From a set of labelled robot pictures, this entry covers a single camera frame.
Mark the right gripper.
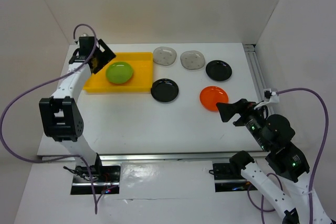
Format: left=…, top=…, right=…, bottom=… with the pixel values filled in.
left=215, top=96, right=270, bottom=150

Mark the green plate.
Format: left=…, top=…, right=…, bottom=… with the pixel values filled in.
left=106, top=61, right=133, bottom=84

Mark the orange plate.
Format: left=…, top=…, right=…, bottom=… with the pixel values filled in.
left=199, top=86, right=229, bottom=112

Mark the black plate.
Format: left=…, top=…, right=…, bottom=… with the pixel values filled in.
left=205, top=60, right=233, bottom=82
left=150, top=78, right=179, bottom=103

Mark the clear glass plate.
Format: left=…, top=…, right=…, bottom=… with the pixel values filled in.
left=180, top=51, right=205, bottom=70
left=153, top=47, right=177, bottom=66

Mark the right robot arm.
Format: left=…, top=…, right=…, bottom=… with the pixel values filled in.
left=216, top=99, right=333, bottom=223

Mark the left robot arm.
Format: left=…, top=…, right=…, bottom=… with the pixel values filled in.
left=39, top=36, right=116, bottom=182

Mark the yellow plastic bin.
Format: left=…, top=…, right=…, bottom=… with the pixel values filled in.
left=83, top=52, right=153, bottom=93

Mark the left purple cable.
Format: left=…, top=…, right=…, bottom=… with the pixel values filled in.
left=0, top=24, right=116, bottom=215

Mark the purple cable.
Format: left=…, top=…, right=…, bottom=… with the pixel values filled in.
left=246, top=87, right=329, bottom=224
left=0, top=24, right=116, bottom=215

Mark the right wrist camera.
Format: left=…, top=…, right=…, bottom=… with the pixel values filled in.
left=254, top=88, right=280, bottom=110

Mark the aluminium rail right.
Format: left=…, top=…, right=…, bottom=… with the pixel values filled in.
left=243, top=44, right=267, bottom=101

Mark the aluminium rail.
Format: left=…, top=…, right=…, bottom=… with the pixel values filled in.
left=39, top=150, right=266, bottom=164
left=243, top=44, right=267, bottom=101

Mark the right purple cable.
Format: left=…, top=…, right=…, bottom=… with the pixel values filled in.
left=246, top=87, right=329, bottom=224

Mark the aluminium rail front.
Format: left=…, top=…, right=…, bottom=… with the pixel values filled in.
left=39, top=150, right=266, bottom=164

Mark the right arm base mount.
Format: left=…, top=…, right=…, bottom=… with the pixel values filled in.
left=209, top=163, right=257, bottom=193

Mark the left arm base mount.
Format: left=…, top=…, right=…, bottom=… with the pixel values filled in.
left=63, top=165, right=121, bottom=195

